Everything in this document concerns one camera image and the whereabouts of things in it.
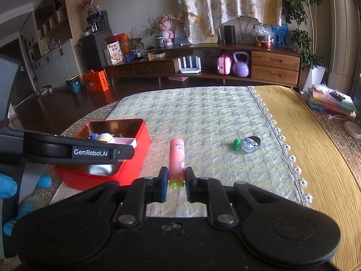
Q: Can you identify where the white bowl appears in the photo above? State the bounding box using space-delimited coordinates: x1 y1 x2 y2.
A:
343 121 361 139

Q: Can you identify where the black mini fridge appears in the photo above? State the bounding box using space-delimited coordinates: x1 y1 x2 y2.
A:
78 30 115 72

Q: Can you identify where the cereal box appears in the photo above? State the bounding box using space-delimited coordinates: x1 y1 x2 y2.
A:
106 42 124 65

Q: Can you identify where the blue box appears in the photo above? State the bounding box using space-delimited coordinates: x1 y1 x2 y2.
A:
272 23 289 48

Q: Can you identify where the black speaker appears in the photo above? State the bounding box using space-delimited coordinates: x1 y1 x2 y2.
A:
224 25 236 44

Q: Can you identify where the orange gift box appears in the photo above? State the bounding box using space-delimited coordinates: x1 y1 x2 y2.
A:
82 70 109 92

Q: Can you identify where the pink tube with green cap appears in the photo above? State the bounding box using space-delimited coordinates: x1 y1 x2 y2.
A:
169 137 186 189

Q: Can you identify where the person's left hand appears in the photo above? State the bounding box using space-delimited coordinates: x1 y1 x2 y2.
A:
0 172 53 236

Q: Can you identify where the red tin box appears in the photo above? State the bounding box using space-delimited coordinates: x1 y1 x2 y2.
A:
55 119 151 187

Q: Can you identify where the white router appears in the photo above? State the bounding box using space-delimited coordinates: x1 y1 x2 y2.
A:
178 56 202 74

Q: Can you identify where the small potted plant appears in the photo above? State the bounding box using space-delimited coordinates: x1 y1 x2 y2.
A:
141 15 167 48

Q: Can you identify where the white planter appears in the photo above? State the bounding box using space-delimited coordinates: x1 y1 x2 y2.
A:
299 65 327 92

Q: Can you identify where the stack of books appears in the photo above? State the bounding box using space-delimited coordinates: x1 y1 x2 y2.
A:
300 83 357 117

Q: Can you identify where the green indoor tree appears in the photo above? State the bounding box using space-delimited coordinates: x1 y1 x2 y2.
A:
282 0 329 70

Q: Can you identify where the pink doll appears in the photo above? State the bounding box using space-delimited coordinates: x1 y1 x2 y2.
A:
156 14 177 46

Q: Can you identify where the teal bucket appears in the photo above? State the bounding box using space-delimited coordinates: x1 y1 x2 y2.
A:
66 75 83 93

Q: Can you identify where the wooden tv cabinet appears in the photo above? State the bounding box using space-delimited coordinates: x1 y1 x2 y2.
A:
103 43 302 89

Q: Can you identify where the purple kettlebell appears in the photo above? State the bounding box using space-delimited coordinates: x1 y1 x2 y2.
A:
232 51 250 77

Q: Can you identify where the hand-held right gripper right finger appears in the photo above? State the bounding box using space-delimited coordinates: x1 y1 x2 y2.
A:
185 167 254 229

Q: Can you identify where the wooden wall cabinet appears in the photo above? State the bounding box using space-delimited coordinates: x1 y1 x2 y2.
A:
18 0 82 91

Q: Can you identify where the dark wooden door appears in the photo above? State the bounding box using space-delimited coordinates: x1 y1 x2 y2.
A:
11 41 38 106

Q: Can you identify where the plastic bag of fruit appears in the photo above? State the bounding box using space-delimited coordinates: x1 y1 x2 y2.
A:
252 24 274 48

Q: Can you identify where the floral hanging cloth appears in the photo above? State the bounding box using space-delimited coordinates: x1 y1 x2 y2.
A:
178 0 289 44

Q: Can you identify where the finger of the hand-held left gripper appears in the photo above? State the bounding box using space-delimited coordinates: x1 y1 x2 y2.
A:
23 131 135 165

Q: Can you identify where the yellow bed cover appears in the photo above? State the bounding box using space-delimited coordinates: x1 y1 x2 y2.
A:
255 85 361 271

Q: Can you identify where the black coffee machine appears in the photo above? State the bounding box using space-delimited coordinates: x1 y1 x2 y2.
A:
86 10 110 34

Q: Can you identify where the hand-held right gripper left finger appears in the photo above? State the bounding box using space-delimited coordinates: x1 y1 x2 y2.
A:
99 166 169 229

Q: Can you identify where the pink small backpack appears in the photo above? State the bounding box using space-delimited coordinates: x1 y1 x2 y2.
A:
217 53 232 75

